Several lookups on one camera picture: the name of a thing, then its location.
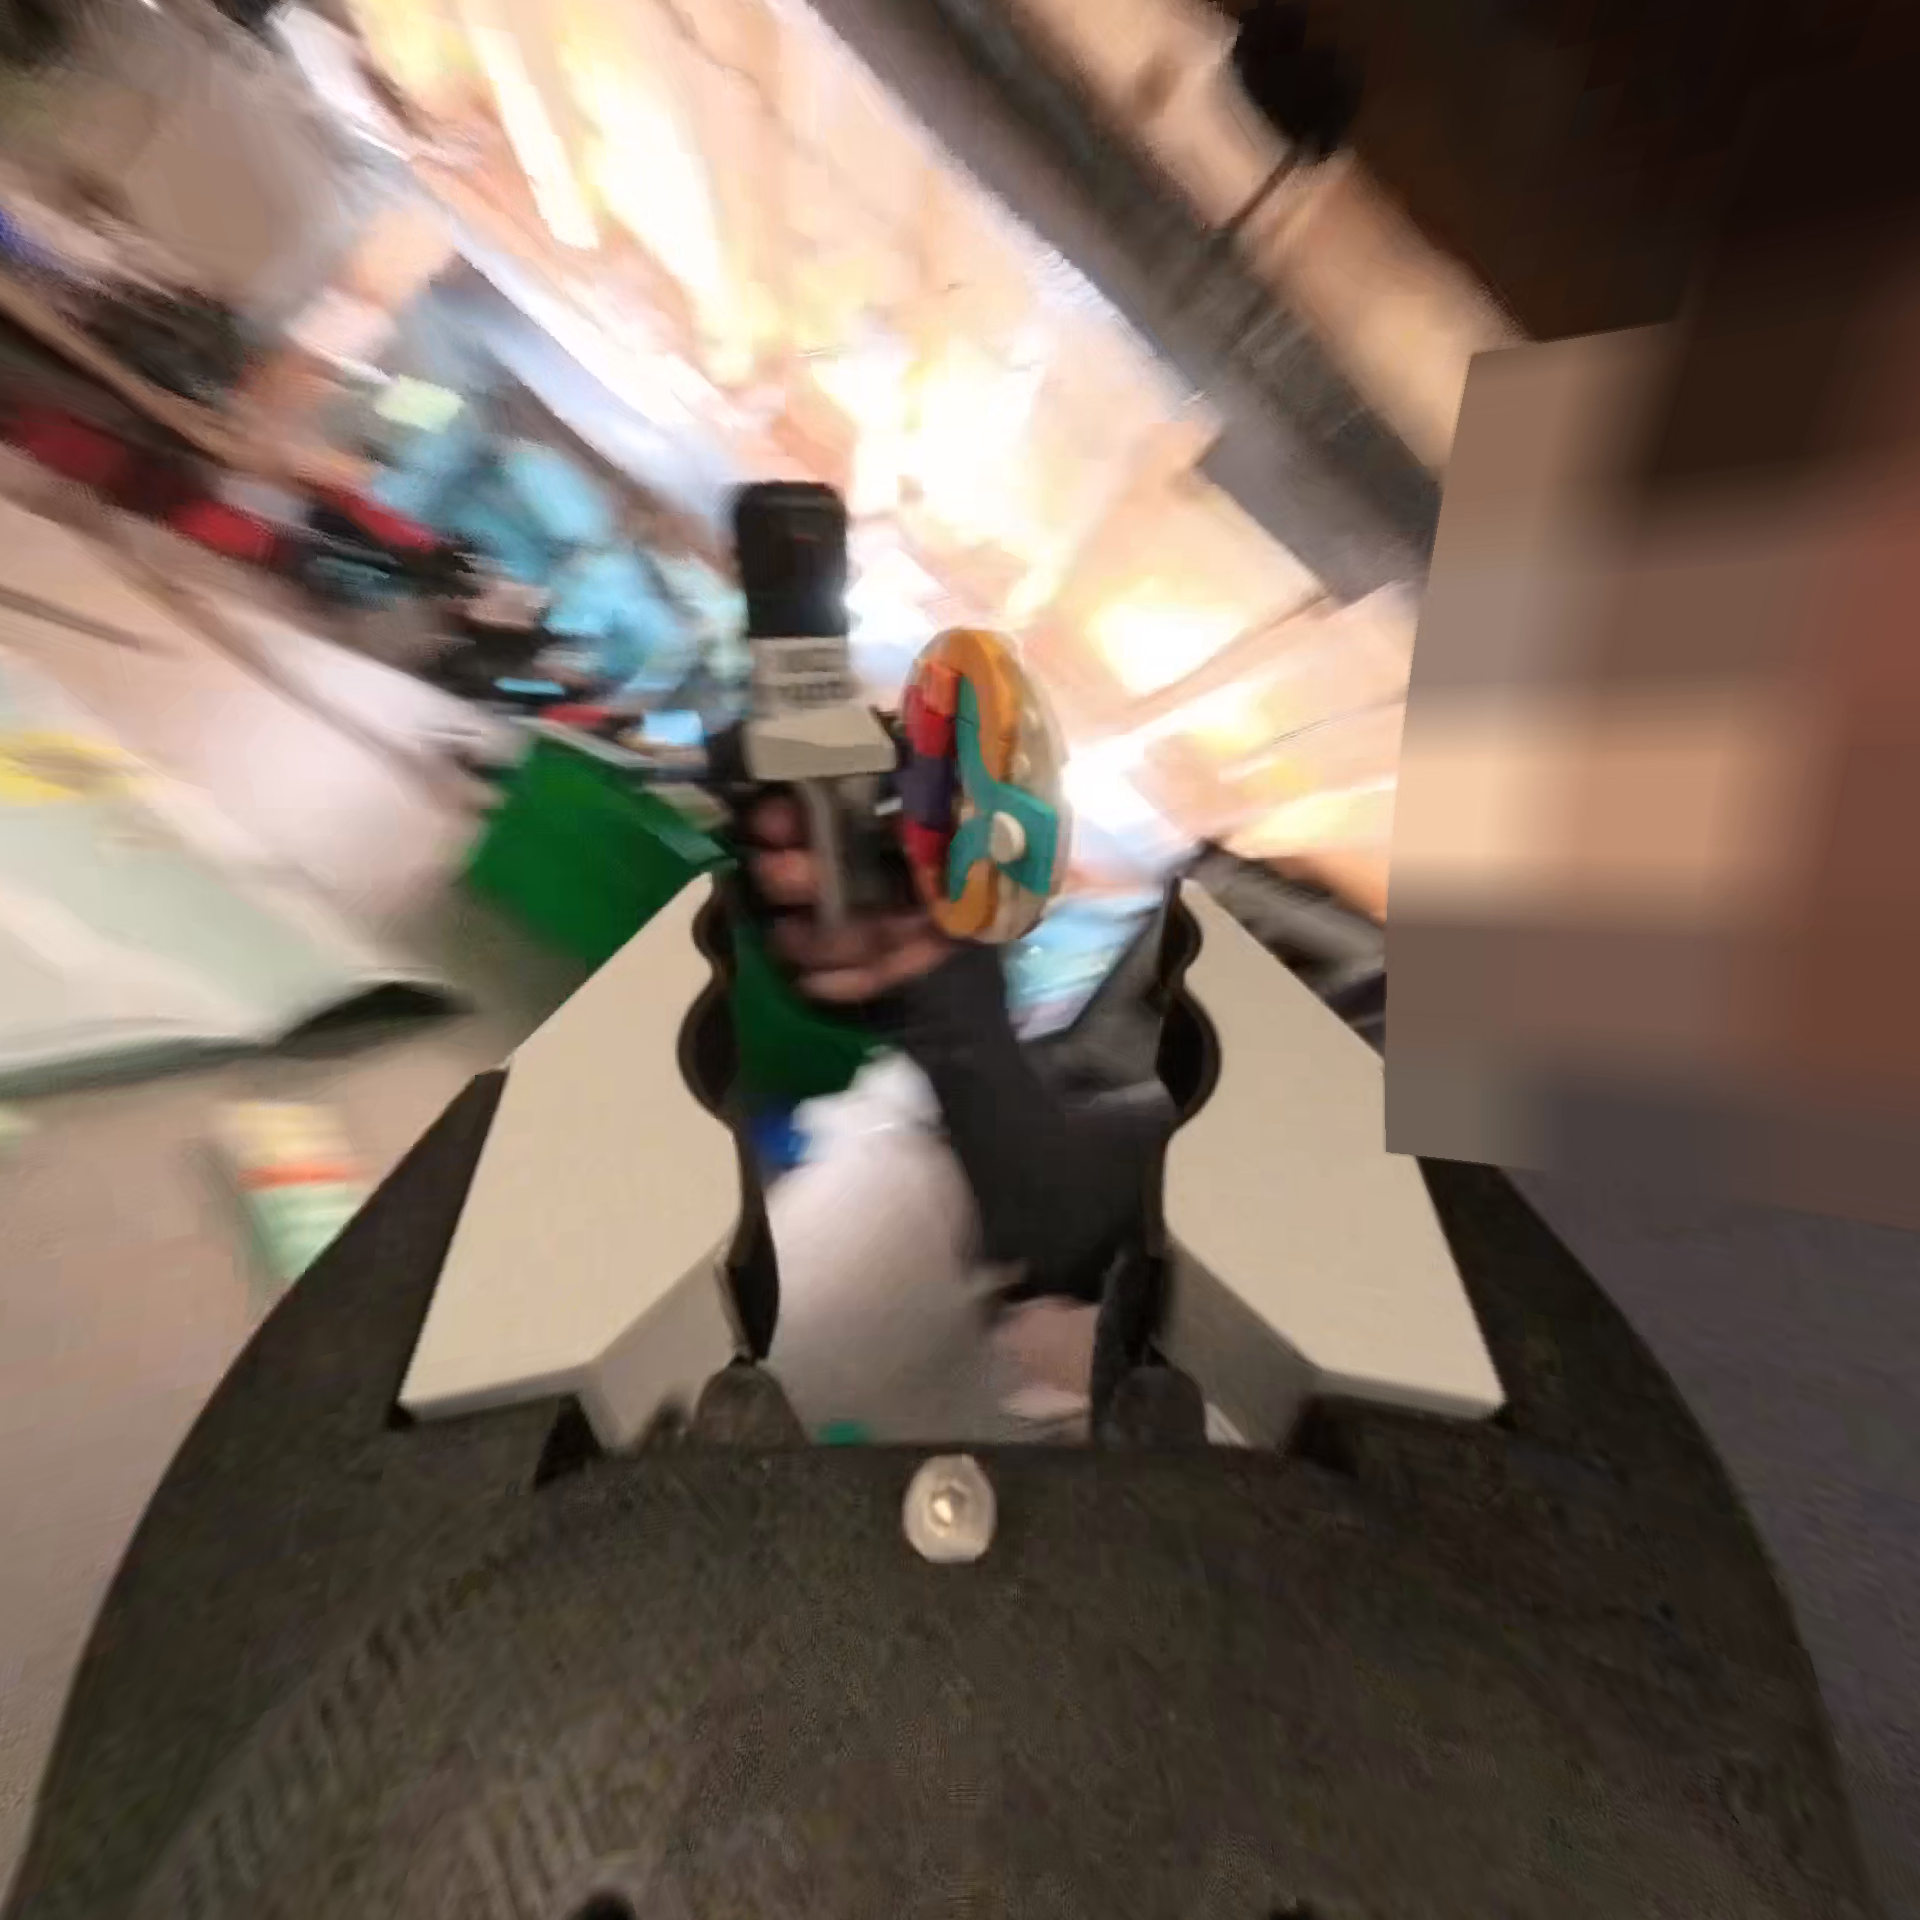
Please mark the person's right hand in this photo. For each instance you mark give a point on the person's right hand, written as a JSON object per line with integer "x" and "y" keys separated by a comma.
{"x": 840, "y": 960}

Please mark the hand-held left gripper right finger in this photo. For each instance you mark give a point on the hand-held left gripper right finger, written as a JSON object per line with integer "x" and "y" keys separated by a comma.
{"x": 1305, "y": 1185}

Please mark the round multicoloured lego disc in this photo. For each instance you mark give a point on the round multicoloured lego disc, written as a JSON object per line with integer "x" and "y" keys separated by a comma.
{"x": 984, "y": 780}

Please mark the mint and white lego plate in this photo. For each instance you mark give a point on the mint and white lego plate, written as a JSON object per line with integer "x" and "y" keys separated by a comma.
{"x": 294, "y": 1193}

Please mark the lego instruction booklet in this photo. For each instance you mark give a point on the lego instruction booklet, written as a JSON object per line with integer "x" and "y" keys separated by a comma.
{"x": 166, "y": 900}

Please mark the green plastic bin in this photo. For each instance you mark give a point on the green plastic bin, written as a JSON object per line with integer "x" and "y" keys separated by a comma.
{"x": 599, "y": 856}

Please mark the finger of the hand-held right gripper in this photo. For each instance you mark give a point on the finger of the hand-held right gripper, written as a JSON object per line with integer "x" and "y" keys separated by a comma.
{"x": 818, "y": 744}

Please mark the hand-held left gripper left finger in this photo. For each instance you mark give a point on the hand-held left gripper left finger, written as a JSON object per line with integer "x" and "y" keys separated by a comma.
{"x": 599, "y": 1170}

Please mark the white plastic bag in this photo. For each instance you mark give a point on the white plastic bag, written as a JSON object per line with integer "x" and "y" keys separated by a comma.
{"x": 886, "y": 1243}

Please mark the person's right forearm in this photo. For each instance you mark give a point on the person's right forearm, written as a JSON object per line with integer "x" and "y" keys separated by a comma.
{"x": 1036, "y": 1109}

